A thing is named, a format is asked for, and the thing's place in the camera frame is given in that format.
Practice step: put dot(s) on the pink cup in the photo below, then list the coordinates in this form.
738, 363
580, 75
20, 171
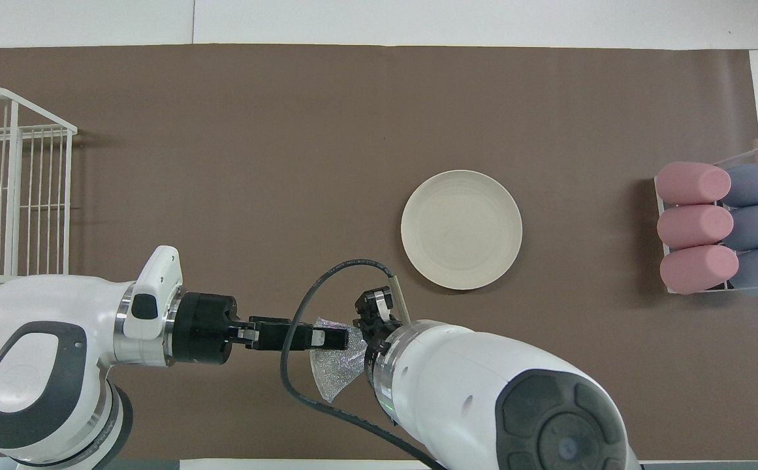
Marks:
691, 183
693, 226
697, 269

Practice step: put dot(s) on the silver mesh sponge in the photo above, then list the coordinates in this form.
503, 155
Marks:
334, 372

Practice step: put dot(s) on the cream round plate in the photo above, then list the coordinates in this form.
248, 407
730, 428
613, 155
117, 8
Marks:
461, 230

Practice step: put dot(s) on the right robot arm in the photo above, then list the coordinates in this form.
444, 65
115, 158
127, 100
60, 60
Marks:
470, 378

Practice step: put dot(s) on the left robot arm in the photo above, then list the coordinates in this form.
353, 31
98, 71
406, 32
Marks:
46, 313

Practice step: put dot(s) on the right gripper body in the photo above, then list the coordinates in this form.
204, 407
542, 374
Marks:
372, 326

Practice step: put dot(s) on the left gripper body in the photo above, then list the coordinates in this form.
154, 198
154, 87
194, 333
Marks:
202, 326

